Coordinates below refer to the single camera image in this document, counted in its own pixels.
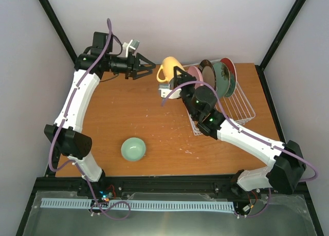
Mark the mint plate with flower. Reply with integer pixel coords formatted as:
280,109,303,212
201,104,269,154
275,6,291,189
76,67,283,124
213,62,230,98

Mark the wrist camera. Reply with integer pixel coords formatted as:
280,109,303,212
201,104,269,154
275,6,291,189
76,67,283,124
122,39,140,58
158,83,181,99

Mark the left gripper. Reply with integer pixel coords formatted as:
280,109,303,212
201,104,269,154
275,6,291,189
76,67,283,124
105,51,156,80

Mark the white wire dish rack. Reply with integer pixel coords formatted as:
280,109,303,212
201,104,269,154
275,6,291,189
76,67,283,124
184,59,255,125

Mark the right black frame post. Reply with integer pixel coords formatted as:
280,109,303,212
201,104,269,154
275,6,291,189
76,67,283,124
259,0,313,67

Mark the black frame post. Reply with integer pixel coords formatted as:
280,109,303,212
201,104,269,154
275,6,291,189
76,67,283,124
259,0,313,67
38,0,77,64

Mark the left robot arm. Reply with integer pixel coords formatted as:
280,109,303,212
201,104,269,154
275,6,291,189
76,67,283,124
44,32,155,196

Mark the yellow mug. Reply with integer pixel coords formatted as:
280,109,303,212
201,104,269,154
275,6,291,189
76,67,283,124
156,57,184,83

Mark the mint green bowl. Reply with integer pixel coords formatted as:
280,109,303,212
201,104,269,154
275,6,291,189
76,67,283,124
121,137,146,161

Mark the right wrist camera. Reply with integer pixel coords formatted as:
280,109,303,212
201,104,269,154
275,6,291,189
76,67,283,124
158,83,181,99

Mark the black rimmed beige plate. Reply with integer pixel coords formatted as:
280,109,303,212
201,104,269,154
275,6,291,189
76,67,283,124
198,59,216,90

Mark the light blue cable duct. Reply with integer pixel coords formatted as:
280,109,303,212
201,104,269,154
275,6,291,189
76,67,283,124
40,198,234,213

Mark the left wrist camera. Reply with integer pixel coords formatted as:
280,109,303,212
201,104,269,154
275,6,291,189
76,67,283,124
122,39,140,58

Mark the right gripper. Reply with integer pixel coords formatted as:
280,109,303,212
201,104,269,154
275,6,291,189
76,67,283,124
173,67,198,120

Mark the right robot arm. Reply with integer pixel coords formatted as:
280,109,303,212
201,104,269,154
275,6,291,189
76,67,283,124
173,66,306,195

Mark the red teal flower plate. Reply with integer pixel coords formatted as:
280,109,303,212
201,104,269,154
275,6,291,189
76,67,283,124
221,58,237,98

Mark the pink plate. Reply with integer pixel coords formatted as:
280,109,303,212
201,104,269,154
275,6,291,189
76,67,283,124
187,66,203,81

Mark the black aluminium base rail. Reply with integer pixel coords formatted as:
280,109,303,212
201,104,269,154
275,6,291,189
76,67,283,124
32,175,247,201

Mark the left black frame post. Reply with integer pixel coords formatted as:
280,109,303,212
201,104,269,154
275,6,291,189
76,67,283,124
38,0,77,64

